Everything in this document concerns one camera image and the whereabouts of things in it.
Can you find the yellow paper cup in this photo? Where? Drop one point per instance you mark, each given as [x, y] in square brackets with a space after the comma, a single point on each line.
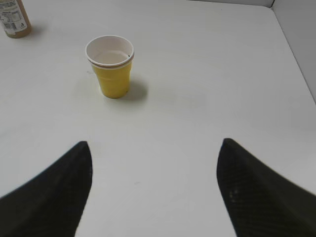
[111, 59]

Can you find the orange juice bottle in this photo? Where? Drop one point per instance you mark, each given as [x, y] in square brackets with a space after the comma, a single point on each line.
[14, 19]

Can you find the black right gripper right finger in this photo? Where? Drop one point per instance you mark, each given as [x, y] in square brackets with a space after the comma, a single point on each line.
[259, 201]

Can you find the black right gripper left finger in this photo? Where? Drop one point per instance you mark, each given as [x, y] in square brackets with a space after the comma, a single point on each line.
[52, 203]

